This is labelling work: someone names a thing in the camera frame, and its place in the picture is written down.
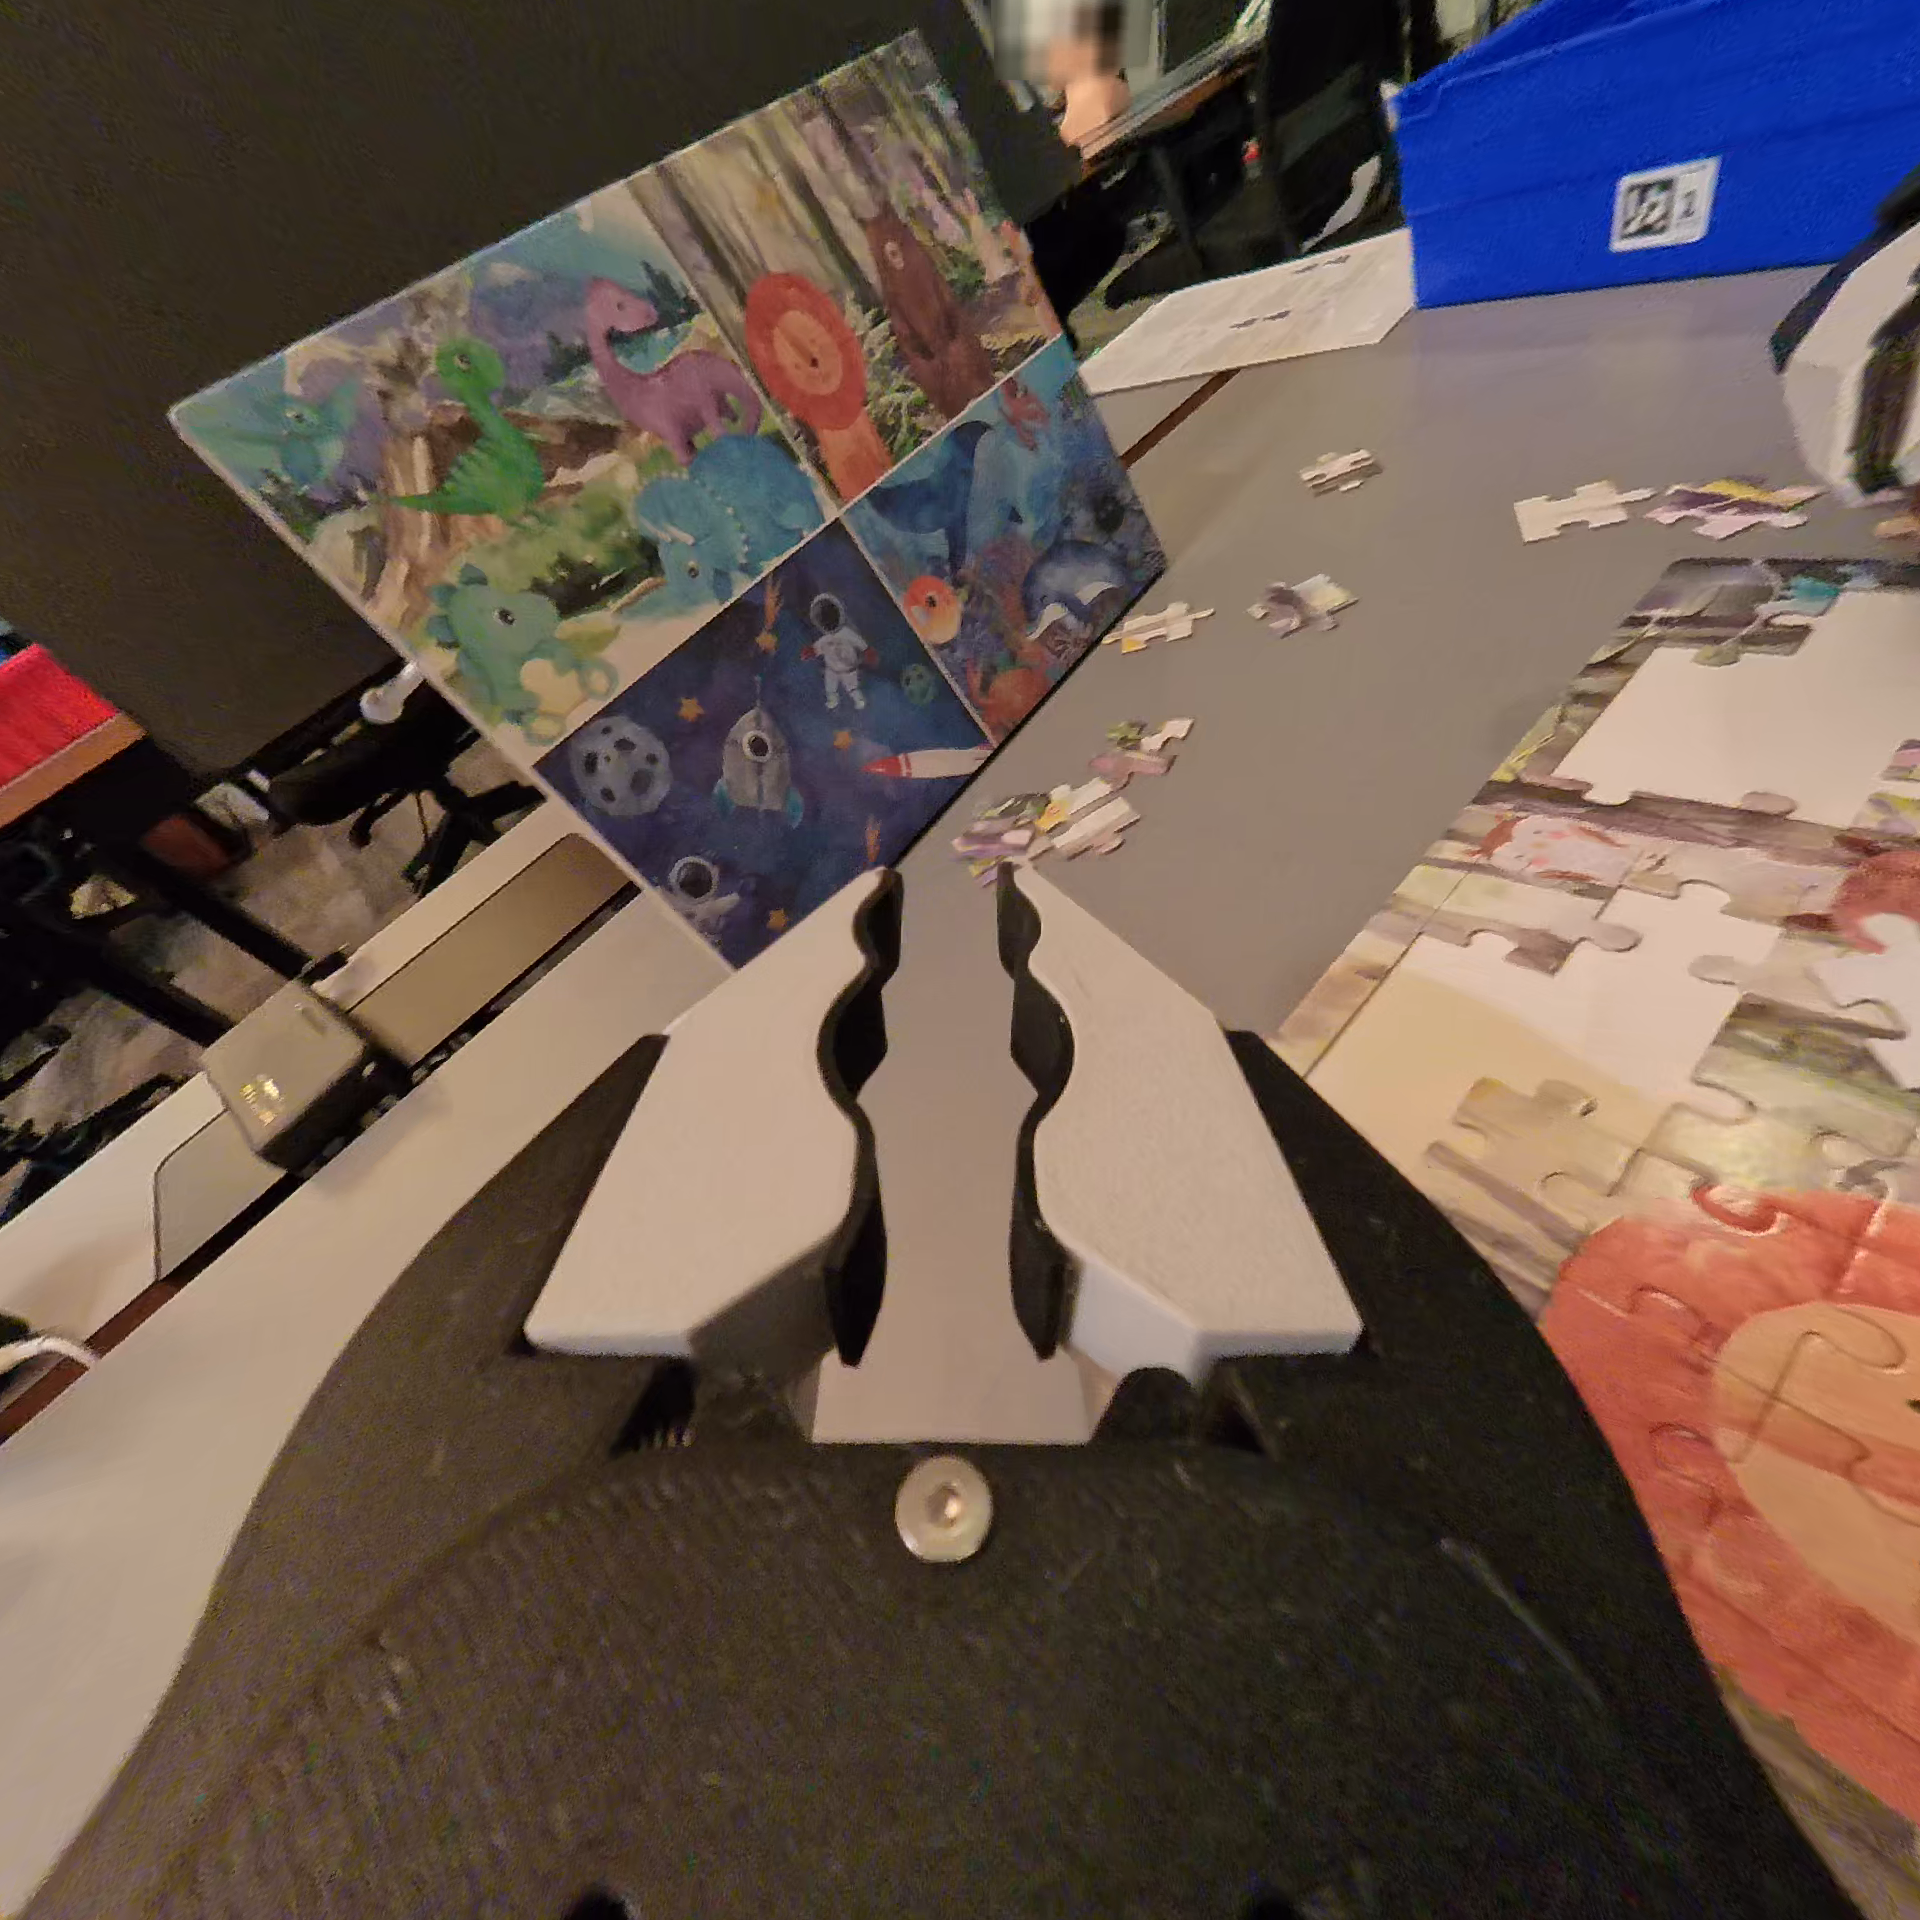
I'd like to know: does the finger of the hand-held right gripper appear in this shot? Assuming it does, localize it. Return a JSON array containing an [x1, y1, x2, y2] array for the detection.
[[1873, 293, 1920, 504], [1774, 250, 1895, 501]]

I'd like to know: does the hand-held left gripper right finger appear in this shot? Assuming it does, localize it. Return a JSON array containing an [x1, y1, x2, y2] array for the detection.
[[993, 863, 1367, 1379]]

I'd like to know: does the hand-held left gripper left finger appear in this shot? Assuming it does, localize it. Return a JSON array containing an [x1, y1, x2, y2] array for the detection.
[[522, 863, 908, 1372]]

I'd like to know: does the partly assembled jigsaw puzzle tray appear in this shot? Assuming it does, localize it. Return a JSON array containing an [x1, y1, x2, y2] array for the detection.
[[1272, 559, 1920, 1920]]

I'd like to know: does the purple yellow puzzle piece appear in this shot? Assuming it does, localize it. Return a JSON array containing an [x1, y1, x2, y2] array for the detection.
[[1648, 477, 1831, 536]]

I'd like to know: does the blue plastic bin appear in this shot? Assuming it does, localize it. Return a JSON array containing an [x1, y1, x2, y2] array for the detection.
[[1385, 0, 1920, 309]]

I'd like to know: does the clump of puzzle pieces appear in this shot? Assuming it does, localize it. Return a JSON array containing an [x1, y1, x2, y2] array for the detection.
[[952, 773, 1144, 879]]

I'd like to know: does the grey desk control box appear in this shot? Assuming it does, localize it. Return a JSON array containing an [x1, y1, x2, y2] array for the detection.
[[198, 990, 382, 1168]]

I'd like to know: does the black office chair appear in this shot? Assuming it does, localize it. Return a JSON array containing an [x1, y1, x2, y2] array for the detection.
[[228, 694, 545, 891], [1252, 0, 1411, 262]]

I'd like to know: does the white paper sheet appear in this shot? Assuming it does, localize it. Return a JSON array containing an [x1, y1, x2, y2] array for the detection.
[[1082, 233, 1415, 402]]

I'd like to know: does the illustrated puzzle picture board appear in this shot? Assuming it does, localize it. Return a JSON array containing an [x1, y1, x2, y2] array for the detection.
[[168, 37, 1168, 968]]

